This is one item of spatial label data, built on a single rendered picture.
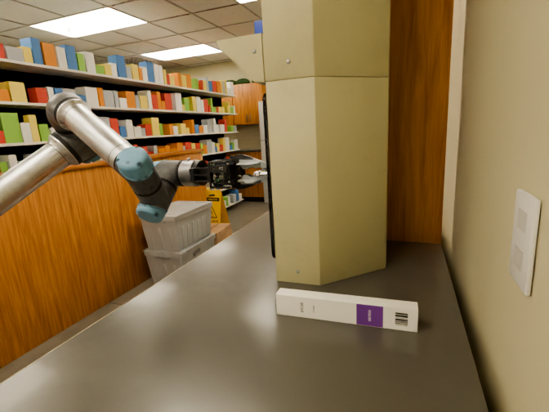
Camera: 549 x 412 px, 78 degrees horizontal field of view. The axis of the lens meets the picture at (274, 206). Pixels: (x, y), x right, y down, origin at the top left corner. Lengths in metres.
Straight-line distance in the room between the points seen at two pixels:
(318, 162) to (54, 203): 2.26
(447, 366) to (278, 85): 0.61
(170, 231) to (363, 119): 2.41
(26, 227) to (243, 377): 2.25
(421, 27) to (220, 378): 0.99
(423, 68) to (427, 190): 0.35
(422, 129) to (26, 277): 2.43
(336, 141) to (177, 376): 0.55
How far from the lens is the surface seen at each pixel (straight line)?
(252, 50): 0.81
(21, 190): 1.22
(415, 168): 1.11
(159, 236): 3.13
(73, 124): 1.07
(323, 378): 0.58
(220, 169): 0.90
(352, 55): 0.82
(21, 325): 2.79
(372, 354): 0.63
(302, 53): 0.78
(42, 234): 2.75
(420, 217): 1.14
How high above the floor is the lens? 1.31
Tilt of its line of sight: 13 degrees down
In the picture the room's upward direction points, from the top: 3 degrees counter-clockwise
